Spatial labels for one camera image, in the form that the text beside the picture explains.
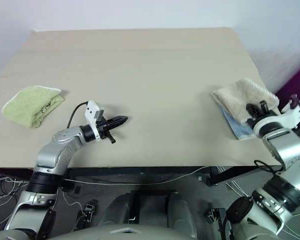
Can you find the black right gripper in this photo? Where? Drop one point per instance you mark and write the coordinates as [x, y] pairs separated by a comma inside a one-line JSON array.
[[259, 118]]

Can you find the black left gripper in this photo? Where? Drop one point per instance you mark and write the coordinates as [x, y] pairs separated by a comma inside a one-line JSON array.
[[103, 125]]

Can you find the beige towel with white trim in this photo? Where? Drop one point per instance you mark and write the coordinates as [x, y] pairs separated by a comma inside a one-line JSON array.
[[242, 97]]

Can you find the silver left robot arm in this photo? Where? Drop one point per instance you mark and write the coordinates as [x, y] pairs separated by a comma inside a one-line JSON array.
[[62, 147]]

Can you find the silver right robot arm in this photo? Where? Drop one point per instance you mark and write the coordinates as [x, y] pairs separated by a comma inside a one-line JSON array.
[[287, 147]]

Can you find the blue folded towel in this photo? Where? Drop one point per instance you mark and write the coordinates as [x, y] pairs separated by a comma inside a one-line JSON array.
[[235, 126]]

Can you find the green folded towel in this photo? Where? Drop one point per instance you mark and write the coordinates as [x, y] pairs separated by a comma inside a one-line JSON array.
[[31, 100]]

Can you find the dark rounded robot leg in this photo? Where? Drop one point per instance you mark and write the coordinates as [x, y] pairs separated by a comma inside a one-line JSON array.
[[179, 212], [119, 210]]

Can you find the grey robot torso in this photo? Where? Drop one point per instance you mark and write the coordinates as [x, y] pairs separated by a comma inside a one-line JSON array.
[[124, 233]]

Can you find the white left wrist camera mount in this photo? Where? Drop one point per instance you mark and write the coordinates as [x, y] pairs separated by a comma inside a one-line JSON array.
[[91, 112]]

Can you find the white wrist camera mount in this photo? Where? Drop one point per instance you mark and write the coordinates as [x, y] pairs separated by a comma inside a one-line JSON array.
[[91, 112], [290, 117]]

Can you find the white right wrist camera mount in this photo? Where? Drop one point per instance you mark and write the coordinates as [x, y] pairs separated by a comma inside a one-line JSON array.
[[290, 117]]

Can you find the purple wall panel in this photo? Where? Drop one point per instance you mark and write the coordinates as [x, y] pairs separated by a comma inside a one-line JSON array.
[[295, 82]]

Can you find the black table frame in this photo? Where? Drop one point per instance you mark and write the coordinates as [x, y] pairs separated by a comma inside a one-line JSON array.
[[129, 171]]

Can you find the black metal floor bracket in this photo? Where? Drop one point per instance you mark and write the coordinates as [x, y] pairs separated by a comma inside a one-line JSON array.
[[89, 211], [214, 216]]

